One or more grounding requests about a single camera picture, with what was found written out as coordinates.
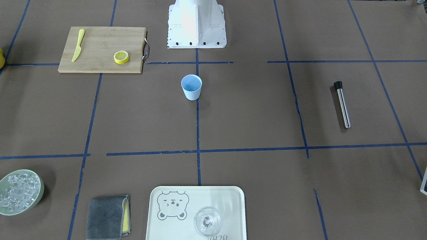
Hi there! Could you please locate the yellow lemon slice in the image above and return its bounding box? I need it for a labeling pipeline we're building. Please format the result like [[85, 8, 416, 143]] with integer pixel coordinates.
[[113, 50, 130, 64]]

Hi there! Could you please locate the cream bear serving tray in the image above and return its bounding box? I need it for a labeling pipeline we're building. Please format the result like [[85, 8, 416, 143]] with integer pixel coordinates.
[[145, 186, 247, 240]]

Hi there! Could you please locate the light blue plastic cup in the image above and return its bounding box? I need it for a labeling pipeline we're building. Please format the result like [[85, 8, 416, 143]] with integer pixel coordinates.
[[180, 74, 202, 101]]

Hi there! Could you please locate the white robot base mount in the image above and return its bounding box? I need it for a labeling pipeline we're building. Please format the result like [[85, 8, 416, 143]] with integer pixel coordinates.
[[167, 0, 227, 49]]

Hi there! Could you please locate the whole yellow lemon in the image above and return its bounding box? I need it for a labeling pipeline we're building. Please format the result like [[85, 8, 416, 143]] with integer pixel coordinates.
[[0, 48, 6, 69]]

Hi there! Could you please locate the yellow plastic knife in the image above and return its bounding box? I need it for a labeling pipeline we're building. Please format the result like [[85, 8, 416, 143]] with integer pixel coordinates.
[[71, 29, 85, 62]]

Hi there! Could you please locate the green bowl of ice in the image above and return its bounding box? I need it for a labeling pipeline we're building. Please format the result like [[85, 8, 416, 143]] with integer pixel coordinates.
[[0, 169, 45, 216]]

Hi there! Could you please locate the steel muddler black tip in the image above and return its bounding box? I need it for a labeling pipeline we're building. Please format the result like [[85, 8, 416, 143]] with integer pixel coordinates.
[[334, 81, 351, 129]]

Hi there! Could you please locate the clear wine glass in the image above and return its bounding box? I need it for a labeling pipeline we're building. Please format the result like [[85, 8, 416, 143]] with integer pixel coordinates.
[[194, 206, 223, 237]]

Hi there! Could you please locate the grey folded cloth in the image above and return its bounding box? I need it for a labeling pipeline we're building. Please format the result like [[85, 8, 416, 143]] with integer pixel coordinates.
[[86, 194, 131, 240]]

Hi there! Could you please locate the wooden cutting board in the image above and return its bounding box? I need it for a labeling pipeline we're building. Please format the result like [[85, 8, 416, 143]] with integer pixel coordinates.
[[58, 26, 148, 74]]

